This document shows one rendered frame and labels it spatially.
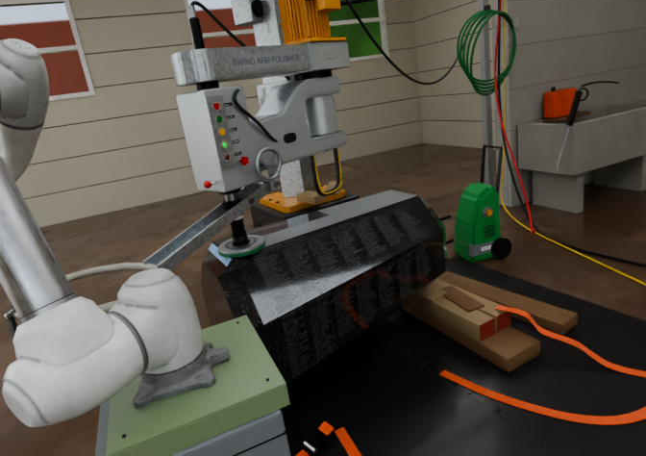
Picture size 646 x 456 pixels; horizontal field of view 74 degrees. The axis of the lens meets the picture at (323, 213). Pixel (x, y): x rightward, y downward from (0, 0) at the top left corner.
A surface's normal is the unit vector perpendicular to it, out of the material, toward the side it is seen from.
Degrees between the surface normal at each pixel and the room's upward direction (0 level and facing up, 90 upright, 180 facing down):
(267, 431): 90
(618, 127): 90
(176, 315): 87
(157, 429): 1
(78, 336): 65
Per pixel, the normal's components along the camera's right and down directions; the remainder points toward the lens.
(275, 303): 0.27, -0.55
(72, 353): 0.58, -0.35
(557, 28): 0.40, 0.20
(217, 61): 0.75, 0.08
